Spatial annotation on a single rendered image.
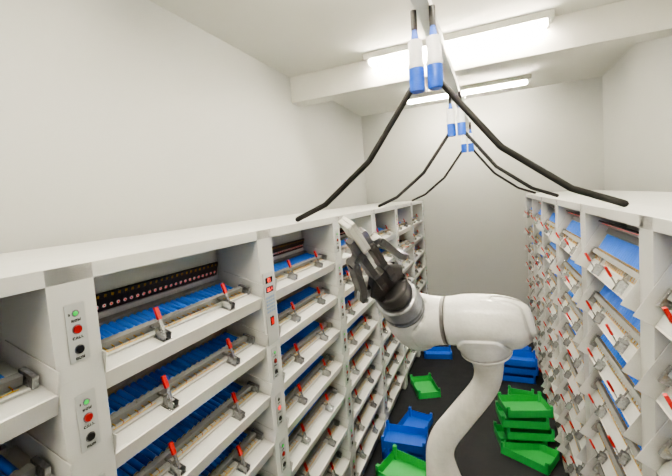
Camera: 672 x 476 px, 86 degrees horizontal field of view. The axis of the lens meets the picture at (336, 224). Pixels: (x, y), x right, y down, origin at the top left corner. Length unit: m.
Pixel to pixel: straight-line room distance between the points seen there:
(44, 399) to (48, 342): 0.11
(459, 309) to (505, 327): 0.09
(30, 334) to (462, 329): 0.88
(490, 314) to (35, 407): 0.88
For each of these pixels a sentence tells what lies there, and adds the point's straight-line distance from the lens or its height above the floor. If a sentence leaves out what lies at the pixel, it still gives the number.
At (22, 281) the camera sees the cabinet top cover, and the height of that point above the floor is 1.71.
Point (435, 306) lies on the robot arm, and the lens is 0.80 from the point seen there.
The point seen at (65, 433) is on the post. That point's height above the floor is 1.39.
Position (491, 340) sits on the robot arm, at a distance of 0.78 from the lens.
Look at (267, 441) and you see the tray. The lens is 1.66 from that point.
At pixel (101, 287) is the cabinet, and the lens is 1.22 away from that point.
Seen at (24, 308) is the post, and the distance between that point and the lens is 1.00.
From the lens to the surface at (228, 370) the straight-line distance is 1.34.
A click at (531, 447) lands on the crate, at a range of 3.22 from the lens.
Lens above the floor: 1.82
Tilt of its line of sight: 4 degrees down
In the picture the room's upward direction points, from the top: 4 degrees counter-clockwise
